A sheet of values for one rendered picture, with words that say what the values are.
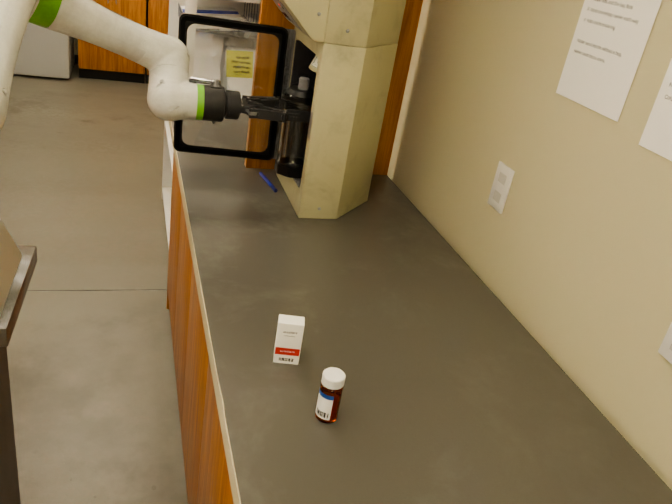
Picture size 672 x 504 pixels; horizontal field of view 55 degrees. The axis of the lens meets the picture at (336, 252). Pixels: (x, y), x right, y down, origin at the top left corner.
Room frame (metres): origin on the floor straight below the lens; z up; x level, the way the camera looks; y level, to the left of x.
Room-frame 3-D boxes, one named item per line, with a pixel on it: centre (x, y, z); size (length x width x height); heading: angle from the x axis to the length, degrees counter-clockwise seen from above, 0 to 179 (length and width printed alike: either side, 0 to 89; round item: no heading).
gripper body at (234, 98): (1.69, 0.32, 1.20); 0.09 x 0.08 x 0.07; 110
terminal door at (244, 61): (1.87, 0.39, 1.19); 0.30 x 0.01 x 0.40; 103
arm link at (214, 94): (1.66, 0.39, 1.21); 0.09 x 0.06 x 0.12; 20
